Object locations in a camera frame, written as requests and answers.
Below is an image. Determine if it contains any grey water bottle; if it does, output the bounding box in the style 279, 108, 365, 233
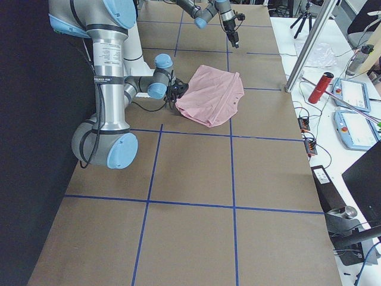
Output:
346, 44, 374, 76

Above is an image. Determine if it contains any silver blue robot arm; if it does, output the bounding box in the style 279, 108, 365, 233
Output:
171, 0, 245, 48
49, 1, 189, 169

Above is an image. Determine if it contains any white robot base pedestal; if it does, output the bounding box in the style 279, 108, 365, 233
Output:
122, 20, 155, 98

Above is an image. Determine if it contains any orange black connector block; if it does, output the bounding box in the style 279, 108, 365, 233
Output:
298, 117, 310, 133

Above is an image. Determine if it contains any far blue teach pendant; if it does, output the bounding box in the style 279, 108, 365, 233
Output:
332, 78, 371, 113

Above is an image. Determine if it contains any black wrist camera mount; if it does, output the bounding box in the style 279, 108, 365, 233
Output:
235, 13, 246, 21
171, 78, 189, 99

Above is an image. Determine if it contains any near blue teach pendant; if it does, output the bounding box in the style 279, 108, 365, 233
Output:
333, 110, 380, 151

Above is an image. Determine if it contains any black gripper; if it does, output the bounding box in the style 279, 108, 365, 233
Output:
167, 85, 186, 116
223, 19, 239, 48

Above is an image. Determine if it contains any black power adapter box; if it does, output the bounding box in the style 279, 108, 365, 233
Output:
311, 165, 346, 213

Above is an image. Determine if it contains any black monitor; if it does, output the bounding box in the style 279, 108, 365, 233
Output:
342, 142, 380, 226

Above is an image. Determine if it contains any aluminium frame post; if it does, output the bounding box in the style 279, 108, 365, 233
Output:
285, 0, 337, 93

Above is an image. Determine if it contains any green tipped metal rod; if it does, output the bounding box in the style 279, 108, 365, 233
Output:
300, 76, 381, 129

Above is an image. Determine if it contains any pink Snoopy t-shirt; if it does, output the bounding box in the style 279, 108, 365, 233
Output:
175, 65, 244, 128

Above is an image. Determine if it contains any clear plastic bag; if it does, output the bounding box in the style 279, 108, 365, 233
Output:
305, 43, 338, 68

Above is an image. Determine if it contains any red cylindrical bottle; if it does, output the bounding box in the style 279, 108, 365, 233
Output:
308, 71, 334, 104

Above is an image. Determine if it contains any black camera tripod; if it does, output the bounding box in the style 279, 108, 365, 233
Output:
290, 1, 313, 39

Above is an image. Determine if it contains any blue teach pendant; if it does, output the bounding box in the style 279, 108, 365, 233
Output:
333, 110, 380, 151
332, 78, 371, 113

